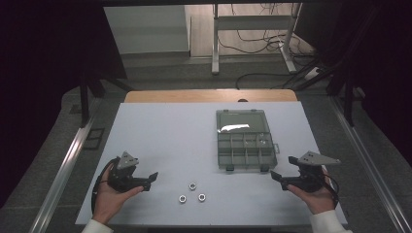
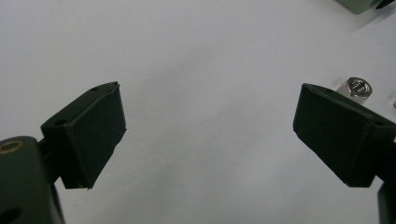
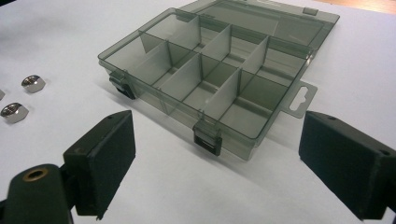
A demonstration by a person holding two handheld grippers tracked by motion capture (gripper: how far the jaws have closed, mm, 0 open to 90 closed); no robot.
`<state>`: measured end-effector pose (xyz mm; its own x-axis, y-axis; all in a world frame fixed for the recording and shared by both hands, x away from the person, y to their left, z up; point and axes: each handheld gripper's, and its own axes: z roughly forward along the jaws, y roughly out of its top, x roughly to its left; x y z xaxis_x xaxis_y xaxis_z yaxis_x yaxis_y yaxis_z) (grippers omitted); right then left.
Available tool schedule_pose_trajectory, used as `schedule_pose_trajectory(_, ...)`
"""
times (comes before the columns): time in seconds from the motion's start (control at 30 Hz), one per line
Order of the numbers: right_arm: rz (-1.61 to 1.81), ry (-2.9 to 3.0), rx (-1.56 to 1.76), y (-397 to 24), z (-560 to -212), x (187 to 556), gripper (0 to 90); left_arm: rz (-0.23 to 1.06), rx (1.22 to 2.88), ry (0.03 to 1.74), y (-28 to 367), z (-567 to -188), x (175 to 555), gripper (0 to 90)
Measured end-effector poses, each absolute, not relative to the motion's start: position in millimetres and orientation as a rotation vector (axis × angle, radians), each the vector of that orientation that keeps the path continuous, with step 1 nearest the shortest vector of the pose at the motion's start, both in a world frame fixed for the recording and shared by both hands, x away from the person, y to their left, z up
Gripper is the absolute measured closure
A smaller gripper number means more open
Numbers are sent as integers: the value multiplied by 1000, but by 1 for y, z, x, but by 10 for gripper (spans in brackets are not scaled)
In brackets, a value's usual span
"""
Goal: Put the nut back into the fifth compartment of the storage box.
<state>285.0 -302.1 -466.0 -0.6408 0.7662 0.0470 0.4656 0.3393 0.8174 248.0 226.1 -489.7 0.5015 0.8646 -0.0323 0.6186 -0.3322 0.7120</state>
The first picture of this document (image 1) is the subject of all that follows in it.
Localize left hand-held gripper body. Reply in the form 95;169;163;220
107;150;140;194

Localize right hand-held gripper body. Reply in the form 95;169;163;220
297;150;342;193

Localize clear grey compartment box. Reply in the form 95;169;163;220
215;109;280;173

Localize person's right hand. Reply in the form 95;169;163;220
286;167;336;216

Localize person's left hand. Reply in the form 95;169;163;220
91;163;145;225

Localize black metal stand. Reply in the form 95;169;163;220
79;76;134;128
326;76;358;127

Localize white power strip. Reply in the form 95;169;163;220
304;66;321;81

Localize wooden table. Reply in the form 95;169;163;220
124;89;298;104

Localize black curtain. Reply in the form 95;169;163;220
0;0;128;208
293;0;412;166

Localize white cabinet panel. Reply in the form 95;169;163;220
103;4;192;55

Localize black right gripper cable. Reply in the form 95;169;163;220
322;166;340;208

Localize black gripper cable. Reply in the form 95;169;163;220
322;166;340;208
90;157;115;215

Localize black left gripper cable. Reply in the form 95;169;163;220
90;157;115;215

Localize aluminium rail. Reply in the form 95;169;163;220
28;96;105;233
329;96;412;233

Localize tangled black floor cables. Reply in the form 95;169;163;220
216;3;322;56

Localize white desk frame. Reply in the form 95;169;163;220
211;3;303;76

